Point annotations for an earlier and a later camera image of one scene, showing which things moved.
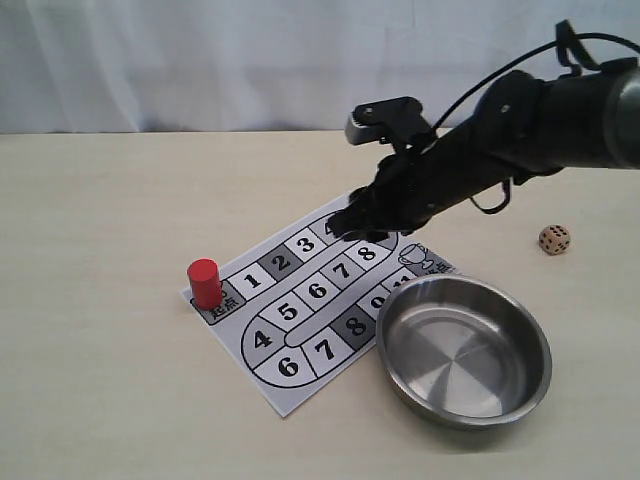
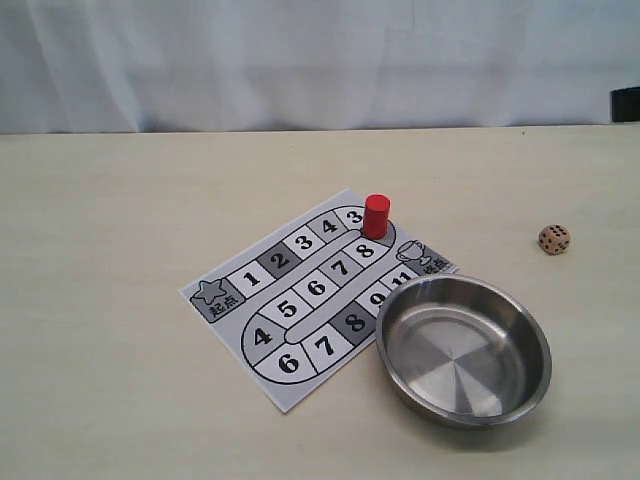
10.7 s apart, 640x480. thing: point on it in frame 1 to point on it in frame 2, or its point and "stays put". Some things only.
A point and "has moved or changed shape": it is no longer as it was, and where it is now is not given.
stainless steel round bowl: (463, 353) stays put
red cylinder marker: (205, 283) has moved or changed shape
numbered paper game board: (306, 304) stays put
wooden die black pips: (554, 239) stays put
